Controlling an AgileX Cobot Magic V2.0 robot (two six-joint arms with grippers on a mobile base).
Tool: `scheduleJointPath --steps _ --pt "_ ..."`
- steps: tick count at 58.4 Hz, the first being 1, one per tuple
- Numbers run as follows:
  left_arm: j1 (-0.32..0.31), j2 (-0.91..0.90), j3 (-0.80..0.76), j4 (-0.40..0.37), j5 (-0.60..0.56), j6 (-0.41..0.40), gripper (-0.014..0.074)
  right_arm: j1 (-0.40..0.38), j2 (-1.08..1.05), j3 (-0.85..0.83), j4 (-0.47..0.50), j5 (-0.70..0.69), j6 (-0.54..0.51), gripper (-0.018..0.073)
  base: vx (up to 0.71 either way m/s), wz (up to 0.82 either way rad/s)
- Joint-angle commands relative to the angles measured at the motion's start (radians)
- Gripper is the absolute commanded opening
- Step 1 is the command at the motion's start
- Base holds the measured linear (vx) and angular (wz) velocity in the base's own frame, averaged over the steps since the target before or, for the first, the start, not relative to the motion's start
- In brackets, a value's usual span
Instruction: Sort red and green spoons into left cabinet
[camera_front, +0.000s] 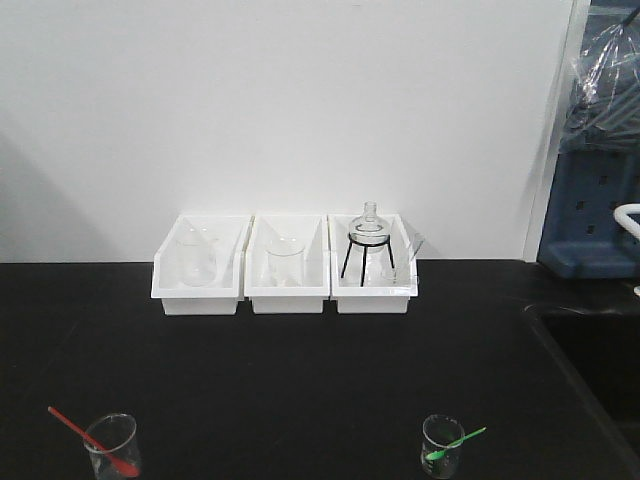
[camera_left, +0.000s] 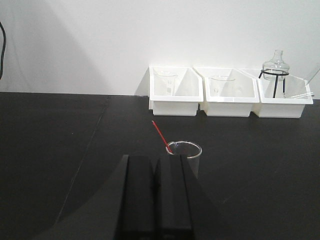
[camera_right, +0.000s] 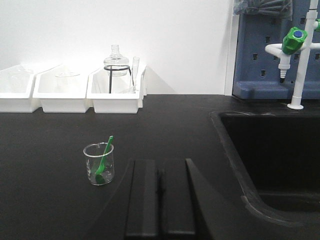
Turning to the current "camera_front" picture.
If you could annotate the glass beaker in left bin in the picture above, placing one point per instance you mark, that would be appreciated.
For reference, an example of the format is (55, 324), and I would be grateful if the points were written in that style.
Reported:
(196, 260)

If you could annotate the glass beaker in bin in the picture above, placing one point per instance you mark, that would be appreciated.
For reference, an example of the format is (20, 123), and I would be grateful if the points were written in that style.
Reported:
(196, 260)
(285, 259)

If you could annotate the black tripod stand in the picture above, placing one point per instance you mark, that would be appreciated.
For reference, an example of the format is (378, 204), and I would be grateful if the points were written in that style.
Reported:
(366, 246)

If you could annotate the round glass flask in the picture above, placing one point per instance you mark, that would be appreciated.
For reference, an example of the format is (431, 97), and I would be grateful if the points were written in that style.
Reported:
(369, 228)

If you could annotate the red plastic spoon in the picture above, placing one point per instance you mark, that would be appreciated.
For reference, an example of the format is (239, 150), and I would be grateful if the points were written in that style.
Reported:
(125, 468)

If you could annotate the right white plastic bin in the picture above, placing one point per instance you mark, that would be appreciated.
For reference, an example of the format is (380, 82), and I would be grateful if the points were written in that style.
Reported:
(371, 280)

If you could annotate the clear plastic bag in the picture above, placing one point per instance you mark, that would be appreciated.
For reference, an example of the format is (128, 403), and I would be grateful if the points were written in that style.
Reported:
(603, 111)

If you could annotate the white plastic bin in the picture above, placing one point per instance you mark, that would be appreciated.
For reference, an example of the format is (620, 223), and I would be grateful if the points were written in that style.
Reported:
(265, 297)
(371, 280)
(227, 235)

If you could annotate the right glass beaker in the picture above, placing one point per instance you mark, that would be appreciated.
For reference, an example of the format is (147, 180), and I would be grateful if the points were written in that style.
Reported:
(439, 430)

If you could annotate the black sink basin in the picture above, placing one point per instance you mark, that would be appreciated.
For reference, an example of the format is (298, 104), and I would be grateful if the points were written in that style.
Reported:
(602, 348)

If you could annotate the middle white plastic bin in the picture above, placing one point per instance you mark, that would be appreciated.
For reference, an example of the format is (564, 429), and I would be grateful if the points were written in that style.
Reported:
(265, 297)

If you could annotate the glass beaker in middle bin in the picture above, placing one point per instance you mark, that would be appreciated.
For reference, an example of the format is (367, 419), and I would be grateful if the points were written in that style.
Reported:
(285, 259)

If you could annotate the blue perforated rack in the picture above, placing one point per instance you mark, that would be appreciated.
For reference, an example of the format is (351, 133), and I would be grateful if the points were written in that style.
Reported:
(580, 237)

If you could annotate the white tube handle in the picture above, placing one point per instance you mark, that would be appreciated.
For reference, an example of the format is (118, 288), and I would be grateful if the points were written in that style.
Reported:
(623, 215)

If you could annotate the green plastic spoon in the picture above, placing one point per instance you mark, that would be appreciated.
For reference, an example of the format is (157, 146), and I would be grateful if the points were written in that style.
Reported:
(436, 455)

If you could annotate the left white plastic bin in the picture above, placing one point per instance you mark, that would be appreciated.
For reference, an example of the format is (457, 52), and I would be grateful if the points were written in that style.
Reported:
(227, 235)

